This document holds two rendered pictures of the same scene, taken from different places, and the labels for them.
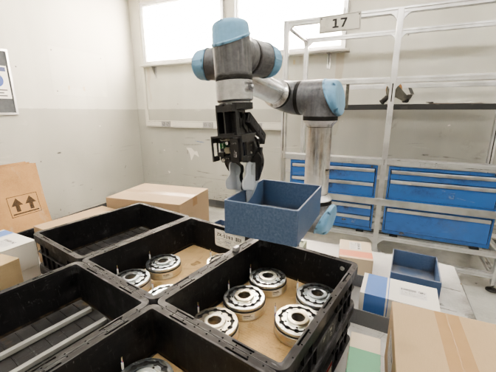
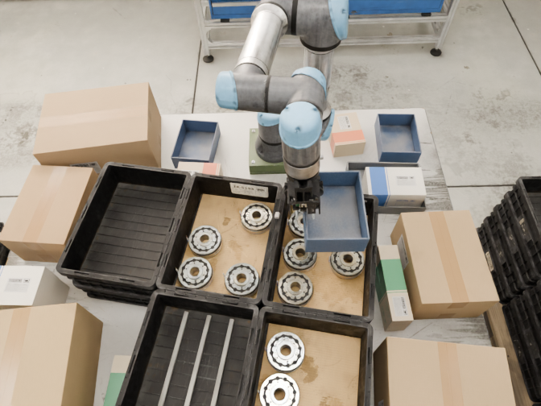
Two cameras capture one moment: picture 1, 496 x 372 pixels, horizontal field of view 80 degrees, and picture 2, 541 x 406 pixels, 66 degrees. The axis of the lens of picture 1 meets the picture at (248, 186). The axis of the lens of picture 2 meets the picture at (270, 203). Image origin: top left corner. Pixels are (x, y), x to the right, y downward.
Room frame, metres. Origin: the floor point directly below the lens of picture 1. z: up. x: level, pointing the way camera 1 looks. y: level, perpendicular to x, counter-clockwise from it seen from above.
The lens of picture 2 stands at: (0.19, 0.29, 2.02)
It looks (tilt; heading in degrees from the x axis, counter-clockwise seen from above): 58 degrees down; 337
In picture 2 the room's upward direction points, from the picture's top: 3 degrees counter-clockwise
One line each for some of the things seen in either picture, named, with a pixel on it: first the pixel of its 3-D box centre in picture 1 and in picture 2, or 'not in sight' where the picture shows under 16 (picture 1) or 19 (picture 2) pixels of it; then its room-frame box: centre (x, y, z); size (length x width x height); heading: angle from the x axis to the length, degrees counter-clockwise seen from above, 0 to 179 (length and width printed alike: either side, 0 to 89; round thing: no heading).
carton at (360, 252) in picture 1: (354, 257); (344, 134); (1.07, -0.42, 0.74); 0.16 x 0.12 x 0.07; 162
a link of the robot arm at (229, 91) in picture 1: (235, 93); (303, 160); (0.63, 0.02, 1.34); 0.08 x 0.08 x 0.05
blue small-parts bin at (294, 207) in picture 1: (276, 207); (332, 210); (0.62, -0.06, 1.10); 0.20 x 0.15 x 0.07; 155
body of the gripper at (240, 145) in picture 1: (235, 133); (303, 185); (0.63, 0.02, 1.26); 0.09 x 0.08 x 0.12; 154
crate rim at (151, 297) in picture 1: (178, 250); (223, 234); (0.78, 0.20, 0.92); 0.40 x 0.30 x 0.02; 145
